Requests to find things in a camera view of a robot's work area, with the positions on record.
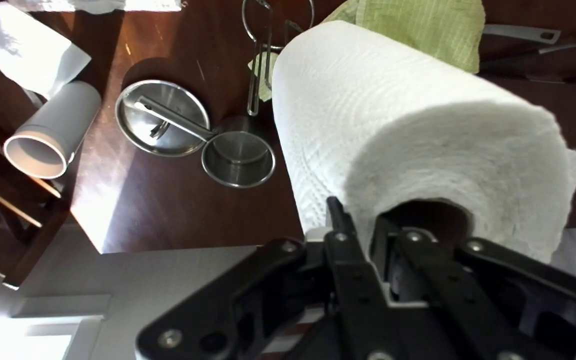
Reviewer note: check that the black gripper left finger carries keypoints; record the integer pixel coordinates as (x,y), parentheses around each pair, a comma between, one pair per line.
(359,300)

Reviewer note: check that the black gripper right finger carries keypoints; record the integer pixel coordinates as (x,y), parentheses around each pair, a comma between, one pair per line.
(449,293)

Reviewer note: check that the white paper towel roll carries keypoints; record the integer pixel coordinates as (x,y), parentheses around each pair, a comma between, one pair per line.
(400,120)

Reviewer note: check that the green cloth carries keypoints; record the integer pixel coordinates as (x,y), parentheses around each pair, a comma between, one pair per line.
(429,26)

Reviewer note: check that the silver steel utensil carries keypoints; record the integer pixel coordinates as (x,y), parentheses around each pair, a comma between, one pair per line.
(520,32)

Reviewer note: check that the round steel disc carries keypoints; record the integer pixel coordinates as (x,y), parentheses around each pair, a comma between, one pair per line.
(134,126)

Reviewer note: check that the small white paper sheet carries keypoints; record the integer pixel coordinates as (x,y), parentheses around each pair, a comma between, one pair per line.
(94,5)

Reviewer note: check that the large white paper sheet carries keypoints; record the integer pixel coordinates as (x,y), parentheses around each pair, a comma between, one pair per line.
(20,47)

